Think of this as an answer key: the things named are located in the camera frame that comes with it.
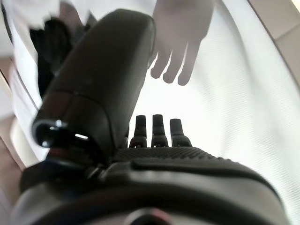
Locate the bed with white bedding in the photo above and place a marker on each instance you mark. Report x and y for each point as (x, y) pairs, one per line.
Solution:
(229, 98)

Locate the black garment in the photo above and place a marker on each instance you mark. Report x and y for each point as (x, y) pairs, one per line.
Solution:
(51, 47)

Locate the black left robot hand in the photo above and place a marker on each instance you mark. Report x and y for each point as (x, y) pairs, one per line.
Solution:
(93, 82)

